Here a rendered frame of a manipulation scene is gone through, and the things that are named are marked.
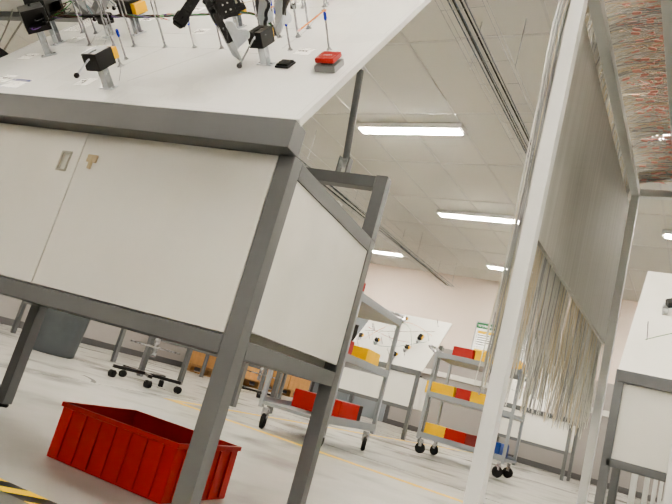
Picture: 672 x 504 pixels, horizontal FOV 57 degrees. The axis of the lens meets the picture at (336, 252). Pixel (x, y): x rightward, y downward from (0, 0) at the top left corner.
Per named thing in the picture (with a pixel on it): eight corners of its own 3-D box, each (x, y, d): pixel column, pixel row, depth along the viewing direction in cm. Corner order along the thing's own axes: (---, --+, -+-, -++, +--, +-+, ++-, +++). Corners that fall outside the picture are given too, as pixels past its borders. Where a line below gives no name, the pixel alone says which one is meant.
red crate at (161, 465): (159, 505, 142) (179, 443, 145) (42, 455, 159) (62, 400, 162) (227, 499, 167) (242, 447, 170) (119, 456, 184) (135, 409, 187)
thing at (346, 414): (320, 449, 371) (366, 277, 394) (251, 426, 394) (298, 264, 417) (376, 453, 457) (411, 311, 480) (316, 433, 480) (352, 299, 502)
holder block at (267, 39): (249, 48, 157) (246, 32, 155) (261, 40, 161) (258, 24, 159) (263, 49, 155) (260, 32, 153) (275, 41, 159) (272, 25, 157)
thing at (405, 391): (403, 440, 767) (434, 311, 801) (324, 415, 830) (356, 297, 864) (424, 443, 826) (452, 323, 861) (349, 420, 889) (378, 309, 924)
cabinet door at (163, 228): (221, 331, 125) (277, 153, 133) (29, 282, 147) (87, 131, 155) (227, 334, 127) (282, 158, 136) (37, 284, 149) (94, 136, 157)
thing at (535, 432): (562, 480, 875) (583, 365, 910) (481, 456, 938) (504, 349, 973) (571, 481, 935) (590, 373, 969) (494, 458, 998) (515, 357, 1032)
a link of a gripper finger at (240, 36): (259, 52, 148) (241, 14, 145) (237, 63, 148) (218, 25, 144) (257, 51, 151) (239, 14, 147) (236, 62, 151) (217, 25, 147)
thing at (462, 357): (512, 479, 591) (534, 368, 614) (500, 479, 549) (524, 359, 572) (417, 449, 642) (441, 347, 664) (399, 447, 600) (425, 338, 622)
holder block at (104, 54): (77, 101, 155) (62, 62, 149) (110, 82, 164) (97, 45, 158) (91, 102, 153) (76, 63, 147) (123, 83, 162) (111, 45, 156)
